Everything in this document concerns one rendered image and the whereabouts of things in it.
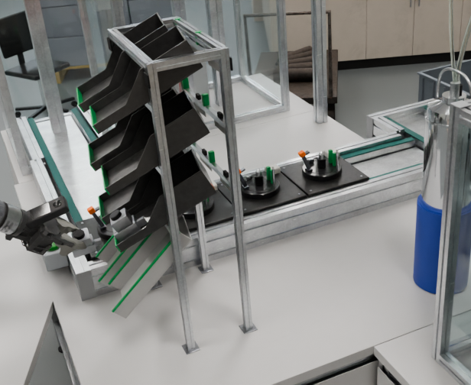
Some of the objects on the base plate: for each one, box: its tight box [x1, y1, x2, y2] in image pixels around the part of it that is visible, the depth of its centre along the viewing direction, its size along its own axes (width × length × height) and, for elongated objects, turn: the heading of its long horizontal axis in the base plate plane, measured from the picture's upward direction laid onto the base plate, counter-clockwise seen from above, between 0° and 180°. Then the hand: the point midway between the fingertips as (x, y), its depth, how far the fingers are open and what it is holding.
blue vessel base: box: [413, 194, 442, 294], centre depth 199 cm, size 16×16×27 cm
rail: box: [30, 158, 96, 301], centre depth 245 cm, size 6×89×11 cm, turn 32°
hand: (82, 237), depth 191 cm, fingers closed on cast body, 4 cm apart
